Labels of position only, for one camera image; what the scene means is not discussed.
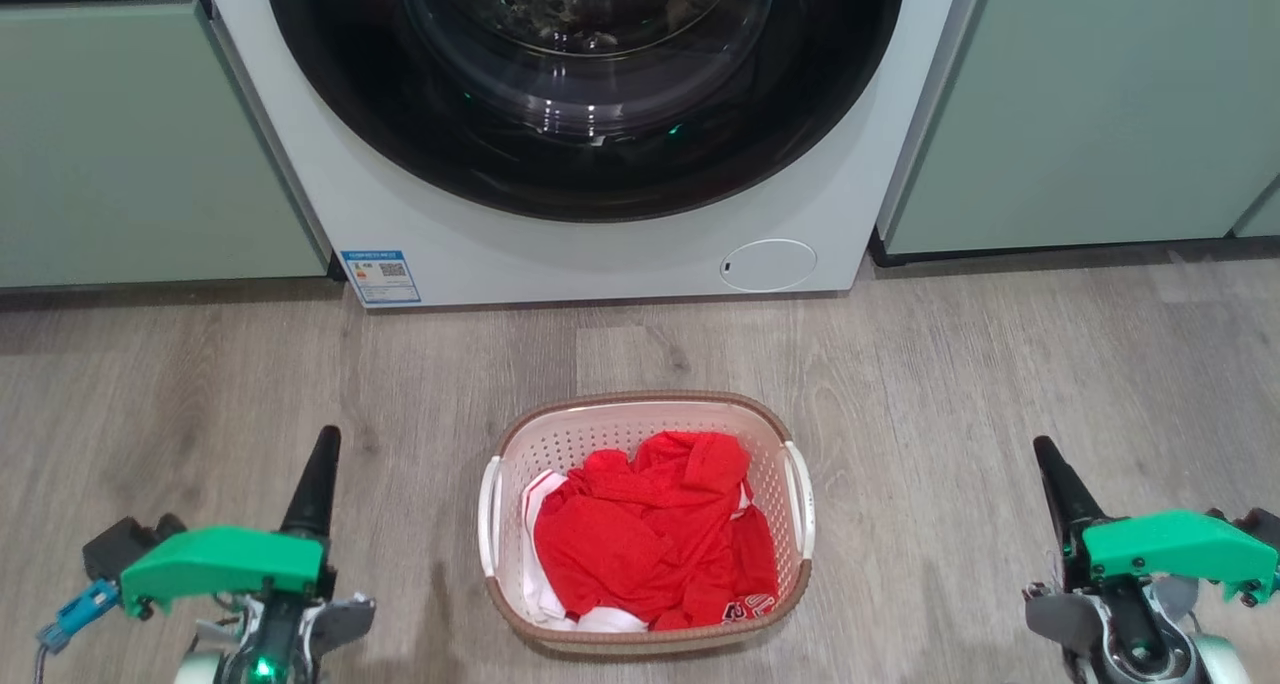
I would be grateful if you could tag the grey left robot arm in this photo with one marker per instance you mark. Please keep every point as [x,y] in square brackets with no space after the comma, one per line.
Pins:
[300,634]

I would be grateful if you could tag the black round glass washer door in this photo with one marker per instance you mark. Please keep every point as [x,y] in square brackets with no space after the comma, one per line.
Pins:
[585,179]

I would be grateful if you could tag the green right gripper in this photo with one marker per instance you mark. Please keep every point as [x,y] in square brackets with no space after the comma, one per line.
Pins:
[1170,544]

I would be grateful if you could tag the wide pale green cabinet panel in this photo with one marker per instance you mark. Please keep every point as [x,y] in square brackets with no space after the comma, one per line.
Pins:
[1090,114]

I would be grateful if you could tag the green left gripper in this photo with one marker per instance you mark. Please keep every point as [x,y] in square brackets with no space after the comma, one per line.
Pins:
[220,559]

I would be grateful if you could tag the red mesh jersey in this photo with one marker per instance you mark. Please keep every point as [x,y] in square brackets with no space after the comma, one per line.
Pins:
[640,544]

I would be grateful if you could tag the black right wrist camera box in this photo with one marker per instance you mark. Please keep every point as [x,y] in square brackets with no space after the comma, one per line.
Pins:
[1255,527]

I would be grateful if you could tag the white garment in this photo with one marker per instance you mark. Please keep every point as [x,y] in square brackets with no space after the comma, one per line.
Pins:
[537,584]

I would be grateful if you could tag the white front-load washing machine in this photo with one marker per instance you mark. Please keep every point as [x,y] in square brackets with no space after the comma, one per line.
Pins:
[600,254]

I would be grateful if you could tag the white perforated laundry basket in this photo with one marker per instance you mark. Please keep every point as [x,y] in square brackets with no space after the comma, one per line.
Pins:
[620,419]

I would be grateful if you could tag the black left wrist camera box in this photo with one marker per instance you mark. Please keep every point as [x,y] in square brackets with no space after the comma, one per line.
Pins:
[125,542]

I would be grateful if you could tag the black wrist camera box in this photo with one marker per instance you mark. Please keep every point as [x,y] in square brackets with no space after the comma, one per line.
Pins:
[125,542]
[1255,527]

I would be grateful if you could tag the round white filter cover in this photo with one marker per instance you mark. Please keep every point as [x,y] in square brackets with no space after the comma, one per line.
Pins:
[768,265]

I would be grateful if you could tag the narrow pale green cabinet panel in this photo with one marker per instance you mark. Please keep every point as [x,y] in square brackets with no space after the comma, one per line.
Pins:
[1262,214]

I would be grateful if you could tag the blue energy label sticker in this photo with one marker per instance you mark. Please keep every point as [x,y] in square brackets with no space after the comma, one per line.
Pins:
[380,277]

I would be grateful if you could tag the large pale green cabinet door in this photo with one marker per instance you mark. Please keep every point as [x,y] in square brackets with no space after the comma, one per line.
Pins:
[130,154]

